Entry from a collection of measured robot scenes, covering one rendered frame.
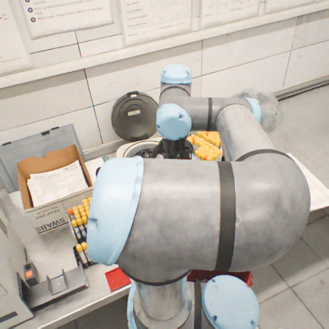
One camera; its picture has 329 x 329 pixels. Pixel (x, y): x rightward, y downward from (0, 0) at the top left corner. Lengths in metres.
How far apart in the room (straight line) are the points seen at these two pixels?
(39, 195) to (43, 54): 0.52
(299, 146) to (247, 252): 1.28
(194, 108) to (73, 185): 0.75
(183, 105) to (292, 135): 1.02
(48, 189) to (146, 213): 1.05
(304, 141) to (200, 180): 1.33
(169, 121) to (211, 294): 0.36
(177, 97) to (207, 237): 0.44
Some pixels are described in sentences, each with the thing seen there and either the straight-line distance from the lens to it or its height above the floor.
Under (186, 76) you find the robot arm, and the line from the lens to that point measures 0.74.
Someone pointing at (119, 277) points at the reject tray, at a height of 0.88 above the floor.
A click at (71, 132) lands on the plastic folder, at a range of 1.38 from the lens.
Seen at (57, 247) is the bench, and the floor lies 0.88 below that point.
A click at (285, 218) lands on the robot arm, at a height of 1.57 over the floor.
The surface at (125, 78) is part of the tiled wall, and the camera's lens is 1.36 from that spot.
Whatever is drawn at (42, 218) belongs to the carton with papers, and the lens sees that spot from 1.19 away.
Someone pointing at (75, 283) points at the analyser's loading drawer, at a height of 0.91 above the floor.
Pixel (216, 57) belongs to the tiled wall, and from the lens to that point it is 1.53.
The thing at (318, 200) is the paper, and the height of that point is 0.89.
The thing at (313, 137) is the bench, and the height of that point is 0.88.
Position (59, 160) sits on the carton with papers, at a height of 0.97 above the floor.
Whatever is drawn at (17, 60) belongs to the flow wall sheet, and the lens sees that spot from 1.25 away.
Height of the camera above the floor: 1.80
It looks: 42 degrees down
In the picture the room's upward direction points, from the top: 5 degrees counter-clockwise
